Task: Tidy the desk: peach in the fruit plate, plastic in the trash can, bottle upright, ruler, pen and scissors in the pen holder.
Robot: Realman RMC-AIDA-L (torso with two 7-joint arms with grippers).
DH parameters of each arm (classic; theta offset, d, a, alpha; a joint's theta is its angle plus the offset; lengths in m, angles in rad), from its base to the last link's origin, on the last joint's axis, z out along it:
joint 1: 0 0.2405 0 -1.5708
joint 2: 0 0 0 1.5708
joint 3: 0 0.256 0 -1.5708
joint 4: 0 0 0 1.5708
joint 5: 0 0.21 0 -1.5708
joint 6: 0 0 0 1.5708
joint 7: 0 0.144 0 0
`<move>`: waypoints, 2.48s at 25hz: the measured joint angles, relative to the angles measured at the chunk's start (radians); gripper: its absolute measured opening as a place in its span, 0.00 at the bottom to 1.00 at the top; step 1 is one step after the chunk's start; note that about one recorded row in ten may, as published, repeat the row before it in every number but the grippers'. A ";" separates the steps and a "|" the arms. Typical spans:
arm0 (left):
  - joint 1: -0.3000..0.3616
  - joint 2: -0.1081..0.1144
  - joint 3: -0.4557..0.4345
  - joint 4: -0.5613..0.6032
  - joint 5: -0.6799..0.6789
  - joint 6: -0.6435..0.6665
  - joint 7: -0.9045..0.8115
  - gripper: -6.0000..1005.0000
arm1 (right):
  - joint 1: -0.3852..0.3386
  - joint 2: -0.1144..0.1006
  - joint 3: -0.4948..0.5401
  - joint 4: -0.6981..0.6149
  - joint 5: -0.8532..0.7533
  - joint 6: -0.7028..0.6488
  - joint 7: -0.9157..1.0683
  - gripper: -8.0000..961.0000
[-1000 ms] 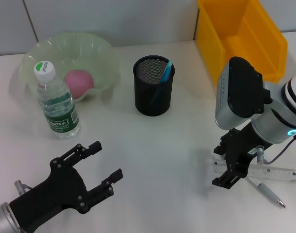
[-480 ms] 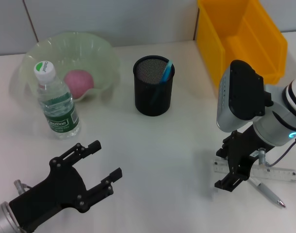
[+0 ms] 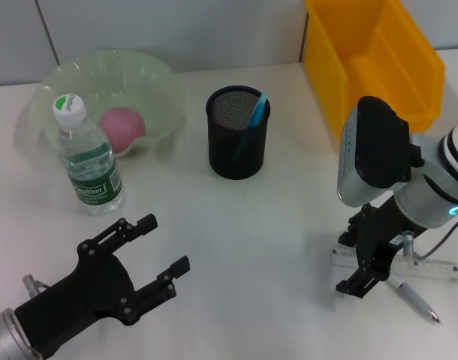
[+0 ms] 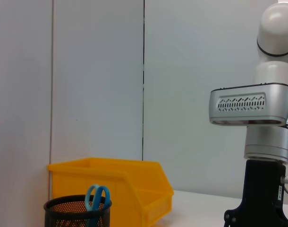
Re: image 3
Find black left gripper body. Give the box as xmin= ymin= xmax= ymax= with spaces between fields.
xmin=14 ymin=243 xmax=139 ymax=356

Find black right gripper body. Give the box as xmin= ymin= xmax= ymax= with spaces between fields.
xmin=346 ymin=196 xmax=428 ymax=281

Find white ballpoint pen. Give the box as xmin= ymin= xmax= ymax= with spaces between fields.
xmin=387 ymin=276 xmax=440 ymax=324

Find clear plastic ruler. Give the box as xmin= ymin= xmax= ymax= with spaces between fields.
xmin=330 ymin=245 xmax=458 ymax=285

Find clear green-label water bottle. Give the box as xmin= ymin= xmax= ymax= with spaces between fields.
xmin=52 ymin=93 xmax=126 ymax=216

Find pink peach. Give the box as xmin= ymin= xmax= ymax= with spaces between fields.
xmin=98 ymin=107 xmax=146 ymax=155

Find blue plastic scissors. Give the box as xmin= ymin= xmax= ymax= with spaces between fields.
xmin=231 ymin=91 xmax=270 ymax=163

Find black mesh pen holder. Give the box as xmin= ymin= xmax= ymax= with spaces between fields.
xmin=205 ymin=85 xmax=271 ymax=182

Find green glass fruit bowl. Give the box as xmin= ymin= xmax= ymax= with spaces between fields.
xmin=27 ymin=48 xmax=188 ymax=158

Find yellow plastic bin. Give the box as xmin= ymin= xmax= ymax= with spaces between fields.
xmin=303 ymin=0 xmax=446 ymax=140

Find right gripper cable with connector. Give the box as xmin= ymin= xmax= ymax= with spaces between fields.
xmin=401 ymin=209 xmax=458 ymax=260

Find gripper cable with connector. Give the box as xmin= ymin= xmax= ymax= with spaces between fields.
xmin=22 ymin=274 xmax=52 ymax=299
xmin=401 ymin=209 xmax=458 ymax=260

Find left gripper cable with connector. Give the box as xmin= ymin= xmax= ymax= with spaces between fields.
xmin=22 ymin=274 xmax=52 ymax=299

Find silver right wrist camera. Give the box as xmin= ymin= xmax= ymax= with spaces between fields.
xmin=336 ymin=95 xmax=426 ymax=208

